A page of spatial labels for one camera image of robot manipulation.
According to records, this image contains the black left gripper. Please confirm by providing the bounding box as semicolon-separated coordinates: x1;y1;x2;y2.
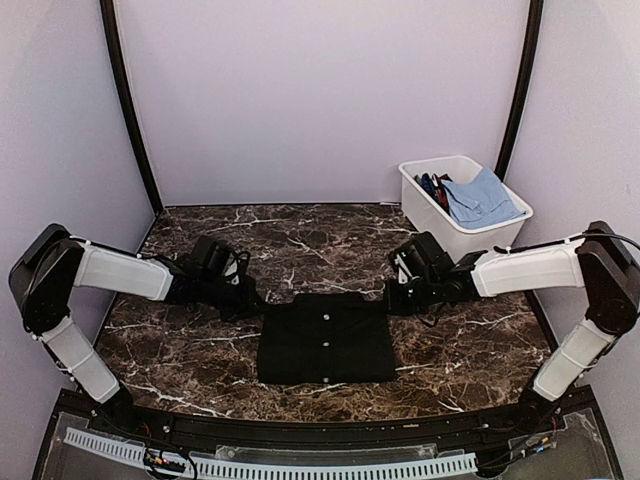
198;273;269;322

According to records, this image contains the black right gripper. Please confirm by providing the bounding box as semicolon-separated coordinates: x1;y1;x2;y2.
380;272;441;315

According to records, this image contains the white plastic bin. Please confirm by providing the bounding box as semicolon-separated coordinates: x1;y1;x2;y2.
399;155;533;260

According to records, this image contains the black long sleeve shirt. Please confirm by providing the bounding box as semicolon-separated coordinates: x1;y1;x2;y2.
257;292;396;385

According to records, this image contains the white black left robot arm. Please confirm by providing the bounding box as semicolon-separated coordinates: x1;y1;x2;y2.
8;223;265;436

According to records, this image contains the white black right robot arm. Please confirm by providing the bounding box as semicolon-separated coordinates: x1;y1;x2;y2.
384;221;639;434

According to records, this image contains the red navy plaid shirt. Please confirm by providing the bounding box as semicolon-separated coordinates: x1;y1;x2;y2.
414;173;449;212

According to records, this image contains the light blue polo shirt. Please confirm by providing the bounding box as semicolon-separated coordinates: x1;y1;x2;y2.
442;168;525;230

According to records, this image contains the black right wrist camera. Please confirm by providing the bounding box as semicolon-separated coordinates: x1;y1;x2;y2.
389;232;454;284

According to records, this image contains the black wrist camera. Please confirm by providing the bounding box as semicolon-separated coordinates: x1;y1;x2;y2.
185;236;250;284
389;232;454;284

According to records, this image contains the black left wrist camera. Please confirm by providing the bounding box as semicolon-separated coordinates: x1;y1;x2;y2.
185;236;250;284

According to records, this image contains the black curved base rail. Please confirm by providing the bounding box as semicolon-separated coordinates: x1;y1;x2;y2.
105;403;534;450

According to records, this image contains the white slotted cable duct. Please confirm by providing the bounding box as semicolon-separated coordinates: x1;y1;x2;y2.
63;427;477;479

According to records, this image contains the black right frame post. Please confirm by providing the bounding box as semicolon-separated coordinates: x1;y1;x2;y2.
494;0;544;181

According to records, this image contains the black frame post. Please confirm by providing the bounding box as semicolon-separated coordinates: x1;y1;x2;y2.
494;0;544;181
99;0;164;216

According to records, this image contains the black left frame post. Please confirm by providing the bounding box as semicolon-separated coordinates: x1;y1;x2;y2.
99;0;164;216

